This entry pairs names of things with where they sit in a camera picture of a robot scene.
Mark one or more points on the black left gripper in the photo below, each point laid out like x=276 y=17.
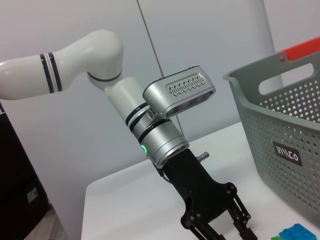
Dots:
x=197 y=190

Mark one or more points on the blue square toy brick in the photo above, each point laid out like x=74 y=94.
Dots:
x=297 y=232

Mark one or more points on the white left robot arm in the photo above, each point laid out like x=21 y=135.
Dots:
x=87 y=57

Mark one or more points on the grey perforated plastic storage bin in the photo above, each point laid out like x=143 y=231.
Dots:
x=275 y=140

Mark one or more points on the small green toy brick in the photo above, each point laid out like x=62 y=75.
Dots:
x=275 y=237

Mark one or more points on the black cabinet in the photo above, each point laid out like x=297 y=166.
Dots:
x=15 y=175

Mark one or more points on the left wrist camera housing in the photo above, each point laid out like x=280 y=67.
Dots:
x=162 y=95

